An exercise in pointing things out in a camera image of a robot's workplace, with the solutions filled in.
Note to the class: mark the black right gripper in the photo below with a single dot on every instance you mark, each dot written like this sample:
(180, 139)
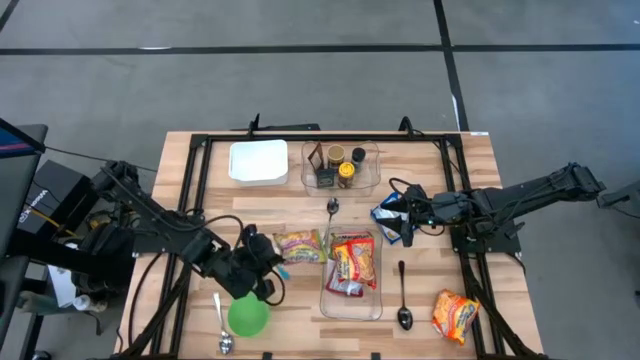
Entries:
(450, 207)

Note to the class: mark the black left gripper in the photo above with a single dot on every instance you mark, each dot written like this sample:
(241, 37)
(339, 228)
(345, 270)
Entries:
(260, 252)

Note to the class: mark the blue ramen packet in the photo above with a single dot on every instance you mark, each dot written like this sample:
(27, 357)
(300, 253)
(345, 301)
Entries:
(381, 216)

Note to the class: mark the red beef ramen packet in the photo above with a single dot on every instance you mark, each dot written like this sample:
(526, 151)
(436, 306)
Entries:
(357, 260)

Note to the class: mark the red ramen packet white back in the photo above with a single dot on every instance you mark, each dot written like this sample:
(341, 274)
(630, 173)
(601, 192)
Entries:
(345, 287)

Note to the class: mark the yellow-lid spice jar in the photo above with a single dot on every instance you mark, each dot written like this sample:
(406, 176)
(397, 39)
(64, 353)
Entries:
(346, 170)

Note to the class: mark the black-lid spice jar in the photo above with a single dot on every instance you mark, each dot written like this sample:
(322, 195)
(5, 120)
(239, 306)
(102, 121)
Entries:
(358, 154)

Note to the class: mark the tan-lid spice jar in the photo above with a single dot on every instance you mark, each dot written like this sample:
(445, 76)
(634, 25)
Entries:
(336, 154)

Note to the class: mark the brown white-label spice packet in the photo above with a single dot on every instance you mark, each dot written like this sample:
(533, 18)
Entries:
(315, 157)

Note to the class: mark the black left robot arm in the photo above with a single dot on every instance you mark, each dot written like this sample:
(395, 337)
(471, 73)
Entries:
(150, 215)

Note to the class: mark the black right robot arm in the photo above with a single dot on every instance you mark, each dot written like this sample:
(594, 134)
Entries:
(540, 192)

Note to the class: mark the small clear plastic bin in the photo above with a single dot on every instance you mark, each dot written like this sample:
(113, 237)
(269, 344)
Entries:
(370, 185)

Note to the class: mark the dark steel spoon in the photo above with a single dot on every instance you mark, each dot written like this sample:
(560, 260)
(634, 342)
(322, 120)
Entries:
(332, 205)
(405, 317)

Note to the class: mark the green plastic bowl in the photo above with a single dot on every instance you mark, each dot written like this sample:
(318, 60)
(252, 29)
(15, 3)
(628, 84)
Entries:
(249, 320)

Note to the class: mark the large clear plastic bin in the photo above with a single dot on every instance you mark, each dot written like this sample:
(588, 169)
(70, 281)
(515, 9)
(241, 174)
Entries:
(352, 307)

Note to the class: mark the white plastic bin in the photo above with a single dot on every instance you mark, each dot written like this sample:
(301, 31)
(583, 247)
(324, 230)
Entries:
(257, 160)

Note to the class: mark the silver metal spoon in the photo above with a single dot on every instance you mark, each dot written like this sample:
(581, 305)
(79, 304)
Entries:
(226, 342)

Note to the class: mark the orange ramen packet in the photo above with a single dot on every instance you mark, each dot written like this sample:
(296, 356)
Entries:
(454, 315)

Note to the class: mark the dark grey stand foot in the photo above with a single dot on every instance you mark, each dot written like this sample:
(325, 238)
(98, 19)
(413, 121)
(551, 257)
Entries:
(620, 196)

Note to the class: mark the white paper bag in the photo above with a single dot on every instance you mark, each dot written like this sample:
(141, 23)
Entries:
(62, 285)

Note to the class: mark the black box white logo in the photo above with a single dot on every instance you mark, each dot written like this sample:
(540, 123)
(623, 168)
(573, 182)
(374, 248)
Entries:
(50, 185)

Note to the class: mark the dark computer monitor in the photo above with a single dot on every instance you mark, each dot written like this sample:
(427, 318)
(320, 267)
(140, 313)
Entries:
(15, 175)

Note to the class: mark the black metal table frame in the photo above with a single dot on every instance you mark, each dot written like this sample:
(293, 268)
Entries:
(325, 137)

